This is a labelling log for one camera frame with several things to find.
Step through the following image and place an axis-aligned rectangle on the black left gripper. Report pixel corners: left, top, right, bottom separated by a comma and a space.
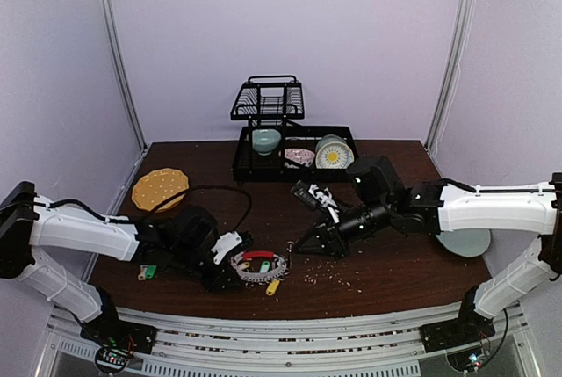
170, 241, 245, 294

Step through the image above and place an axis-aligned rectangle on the large keyring with red handle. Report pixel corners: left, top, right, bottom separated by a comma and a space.
230, 241, 294, 297

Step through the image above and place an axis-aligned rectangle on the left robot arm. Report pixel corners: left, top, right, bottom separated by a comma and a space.
1, 181, 253, 358

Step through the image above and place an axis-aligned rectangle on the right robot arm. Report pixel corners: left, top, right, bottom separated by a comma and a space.
292, 156, 561, 352

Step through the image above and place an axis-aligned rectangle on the green tagged key bunch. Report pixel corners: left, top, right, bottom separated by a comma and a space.
137, 265, 169, 281

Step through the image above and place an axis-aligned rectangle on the pink patterned bowl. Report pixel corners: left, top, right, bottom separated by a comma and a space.
284, 148, 315, 169

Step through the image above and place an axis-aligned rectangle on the yellow daisy plate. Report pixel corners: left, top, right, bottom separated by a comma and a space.
315, 141, 355, 170

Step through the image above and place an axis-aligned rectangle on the pale green plate behind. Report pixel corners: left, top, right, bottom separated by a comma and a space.
314, 134, 347, 153

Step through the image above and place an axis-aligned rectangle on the celadon green bowl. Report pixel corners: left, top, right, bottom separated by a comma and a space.
251, 128, 281, 156

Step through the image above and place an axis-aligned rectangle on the left base circuit board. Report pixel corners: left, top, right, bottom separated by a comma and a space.
94, 347, 133, 374

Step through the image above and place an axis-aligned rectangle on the base circuit board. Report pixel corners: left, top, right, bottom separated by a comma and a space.
447, 347, 492, 373
94, 347, 133, 374

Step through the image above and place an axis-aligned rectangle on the light green flower plate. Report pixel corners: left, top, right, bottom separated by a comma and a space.
436, 229, 491, 258

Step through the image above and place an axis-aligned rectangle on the right base circuit board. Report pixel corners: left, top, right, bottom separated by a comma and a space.
447, 347, 492, 373

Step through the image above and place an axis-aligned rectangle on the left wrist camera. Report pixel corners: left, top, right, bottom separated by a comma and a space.
210, 231, 253, 265

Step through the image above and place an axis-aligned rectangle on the aluminium front rail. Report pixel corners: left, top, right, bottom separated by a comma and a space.
31, 302, 545, 376

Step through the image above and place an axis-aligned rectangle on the black wire dish rack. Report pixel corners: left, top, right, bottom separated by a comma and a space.
230, 75, 358, 184

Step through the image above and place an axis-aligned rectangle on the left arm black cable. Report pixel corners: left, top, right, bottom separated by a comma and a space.
25, 184, 254, 237

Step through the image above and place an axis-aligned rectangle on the right aluminium frame post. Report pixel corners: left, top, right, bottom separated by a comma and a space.
425, 0, 474, 156

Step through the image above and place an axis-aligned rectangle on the aluminium frame post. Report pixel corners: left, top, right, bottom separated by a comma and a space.
99, 0, 148, 151
425, 0, 474, 156

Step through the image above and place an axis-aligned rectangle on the left aluminium frame post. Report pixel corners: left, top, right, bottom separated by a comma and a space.
99, 0, 148, 151

